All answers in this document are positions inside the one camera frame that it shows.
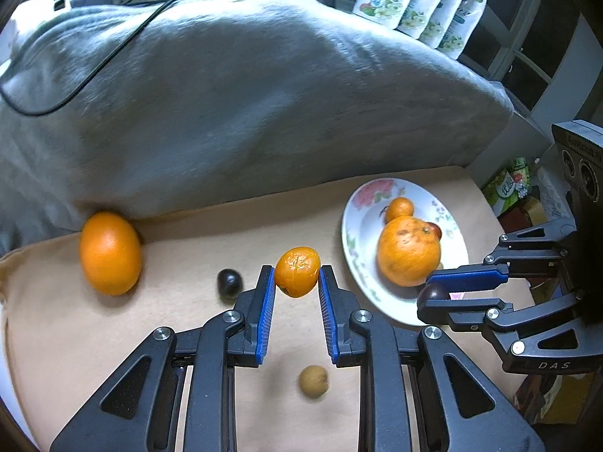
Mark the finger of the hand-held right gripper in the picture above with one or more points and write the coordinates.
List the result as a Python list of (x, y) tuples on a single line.
[(471, 278), (471, 310)]

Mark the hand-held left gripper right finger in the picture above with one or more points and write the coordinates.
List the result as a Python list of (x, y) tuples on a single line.
[(329, 315)]

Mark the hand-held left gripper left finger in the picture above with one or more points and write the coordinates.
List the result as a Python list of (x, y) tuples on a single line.
[(266, 315)]

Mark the wrinkled small tangerine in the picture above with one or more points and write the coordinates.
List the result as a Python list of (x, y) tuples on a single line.
[(297, 271)]

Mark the small red-orange fruit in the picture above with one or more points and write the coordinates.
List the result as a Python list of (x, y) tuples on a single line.
[(436, 231)]

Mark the brown longan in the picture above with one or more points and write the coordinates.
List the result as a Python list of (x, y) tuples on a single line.
[(313, 380)]

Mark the bumpy large orange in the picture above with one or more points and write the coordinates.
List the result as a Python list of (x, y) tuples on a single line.
[(409, 252)]

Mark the white floral plate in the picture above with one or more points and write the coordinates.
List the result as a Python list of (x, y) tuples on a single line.
[(365, 254)]

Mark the smooth small tangerine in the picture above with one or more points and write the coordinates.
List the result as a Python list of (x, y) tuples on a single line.
[(400, 208)]

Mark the smooth orange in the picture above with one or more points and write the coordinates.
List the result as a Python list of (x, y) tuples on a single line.
[(110, 253)]

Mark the brown cardboard box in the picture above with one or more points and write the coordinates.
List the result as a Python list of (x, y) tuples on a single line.
[(532, 209)]

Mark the green printed carton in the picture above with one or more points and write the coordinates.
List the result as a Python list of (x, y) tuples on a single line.
[(506, 188)]

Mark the grey fleece blanket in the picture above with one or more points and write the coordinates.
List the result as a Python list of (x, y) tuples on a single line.
[(235, 103)]

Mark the white window frame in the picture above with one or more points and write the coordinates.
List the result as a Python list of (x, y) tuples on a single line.
[(513, 42)]

